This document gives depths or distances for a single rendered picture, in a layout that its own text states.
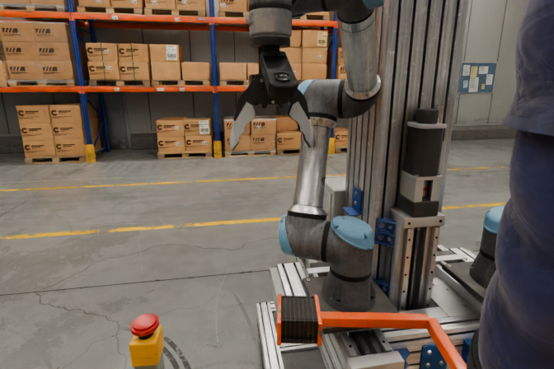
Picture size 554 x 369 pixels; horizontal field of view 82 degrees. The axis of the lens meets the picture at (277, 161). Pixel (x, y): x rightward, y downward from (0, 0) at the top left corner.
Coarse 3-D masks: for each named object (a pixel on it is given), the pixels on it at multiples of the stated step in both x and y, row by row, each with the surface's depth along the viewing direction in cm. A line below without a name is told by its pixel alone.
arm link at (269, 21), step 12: (252, 12) 54; (264, 12) 53; (276, 12) 53; (288, 12) 54; (252, 24) 54; (264, 24) 53; (276, 24) 53; (288, 24) 54; (252, 36) 57; (288, 36) 56
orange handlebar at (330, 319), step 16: (336, 320) 62; (352, 320) 62; (368, 320) 62; (384, 320) 62; (400, 320) 61; (416, 320) 61; (432, 320) 61; (432, 336) 59; (448, 352) 54; (464, 368) 51
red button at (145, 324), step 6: (138, 318) 84; (144, 318) 84; (150, 318) 84; (156, 318) 84; (132, 324) 83; (138, 324) 82; (144, 324) 82; (150, 324) 82; (156, 324) 83; (132, 330) 81; (138, 330) 81; (144, 330) 81; (150, 330) 81; (138, 336) 83; (144, 336) 82; (150, 336) 83
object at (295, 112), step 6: (294, 108) 58; (300, 108) 58; (294, 114) 58; (300, 114) 58; (294, 120) 58; (300, 120) 59; (306, 120) 59; (300, 126) 59; (306, 126) 59; (306, 132) 59; (306, 138) 60
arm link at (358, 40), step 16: (336, 0) 58; (352, 0) 58; (368, 0) 57; (352, 16) 61; (368, 16) 62; (352, 32) 65; (368, 32) 66; (352, 48) 69; (368, 48) 70; (352, 64) 75; (368, 64) 75; (352, 80) 81; (368, 80) 80; (352, 96) 86; (368, 96) 85; (352, 112) 92
